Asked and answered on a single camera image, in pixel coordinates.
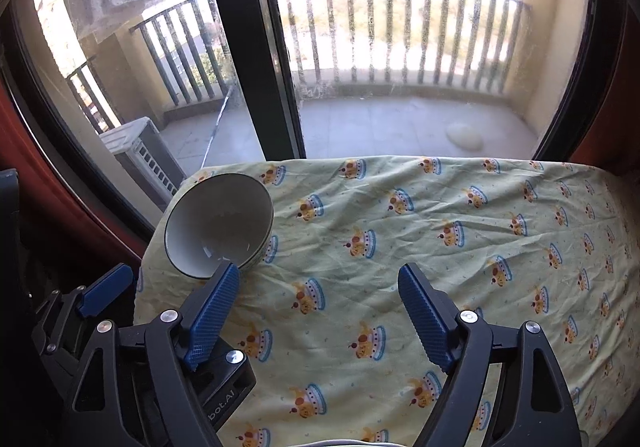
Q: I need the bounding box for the yellow printed tablecloth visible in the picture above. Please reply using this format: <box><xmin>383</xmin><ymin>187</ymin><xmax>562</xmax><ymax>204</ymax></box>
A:
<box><xmin>134</xmin><ymin>154</ymin><xmax>640</xmax><ymax>447</ymax></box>

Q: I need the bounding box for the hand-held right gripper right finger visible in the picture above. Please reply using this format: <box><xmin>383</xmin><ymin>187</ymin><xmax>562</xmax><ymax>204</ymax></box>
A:
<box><xmin>397</xmin><ymin>262</ymin><xmax>583</xmax><ymax>447</ymax></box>

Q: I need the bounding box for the white bowl green flower print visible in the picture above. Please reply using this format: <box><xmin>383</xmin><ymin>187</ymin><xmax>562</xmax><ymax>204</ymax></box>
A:
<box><xmin>164</xmin><ymin>172</ymin><xmax>275</xmax><ymax>280</ymax></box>

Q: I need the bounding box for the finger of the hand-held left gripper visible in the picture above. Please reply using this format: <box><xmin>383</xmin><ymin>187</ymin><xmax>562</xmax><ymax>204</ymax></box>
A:
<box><xmin>31</xmin><ymin>262</ymin><xmax>134</xmax><ymax>329</ymax></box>

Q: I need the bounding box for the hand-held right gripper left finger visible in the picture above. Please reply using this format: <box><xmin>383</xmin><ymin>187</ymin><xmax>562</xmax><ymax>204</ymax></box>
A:
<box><xmin>62</xmin><ymin>262</ymin><xmax>241</xmax><ymax>447</ymax></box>

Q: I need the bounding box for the white round object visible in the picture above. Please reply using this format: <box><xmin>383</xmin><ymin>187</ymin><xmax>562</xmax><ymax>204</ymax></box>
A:
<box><xmin>446</xmin><ymin>123</ymin><xmax>483</xmax><ymax>149</ymax></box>

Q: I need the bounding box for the round yellow flower plate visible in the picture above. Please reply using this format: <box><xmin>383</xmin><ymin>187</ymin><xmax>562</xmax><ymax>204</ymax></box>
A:
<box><xmin>300</xmin><ymin>438</ymin><xmax>401</xmax><ymax>447</ymax></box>

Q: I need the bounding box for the red curtain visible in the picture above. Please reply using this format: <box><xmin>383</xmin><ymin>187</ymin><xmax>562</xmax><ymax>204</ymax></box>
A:
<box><xmin>570</xmin><ymin>27</ymin><xmax>640</xmax><ymax>178</ymax></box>
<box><xmin>0</xmin><ymin>77</ymin><xmax>151</xmax><ymax>278</ymax></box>

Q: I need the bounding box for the white air conditioner unit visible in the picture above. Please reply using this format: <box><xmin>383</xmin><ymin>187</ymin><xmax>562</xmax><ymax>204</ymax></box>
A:
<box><xmin>100</xmin><ymin>116</ymin><xmax>187</xmax><ymax>208</ymax></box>

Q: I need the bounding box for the thin white pole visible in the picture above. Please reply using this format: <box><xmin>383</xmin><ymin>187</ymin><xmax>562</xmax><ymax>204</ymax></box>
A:
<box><xmin>200</xmin><ymin>82</ymin><xmax>236</xmax><ymax>168</ymax></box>

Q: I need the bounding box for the balcony railing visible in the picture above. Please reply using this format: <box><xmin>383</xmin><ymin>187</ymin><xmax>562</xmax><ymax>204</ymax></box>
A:
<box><xmin>65</xmin><ymin>0</ymin><xmax>531</xmax><ymax>128</ymax></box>

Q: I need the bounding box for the black window frame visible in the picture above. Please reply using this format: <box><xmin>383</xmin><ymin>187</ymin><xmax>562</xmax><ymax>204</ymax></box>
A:
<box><xmin>0</xmin><ymin>0</ymin><xmax>631</xmax><ymax>243</ymax></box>

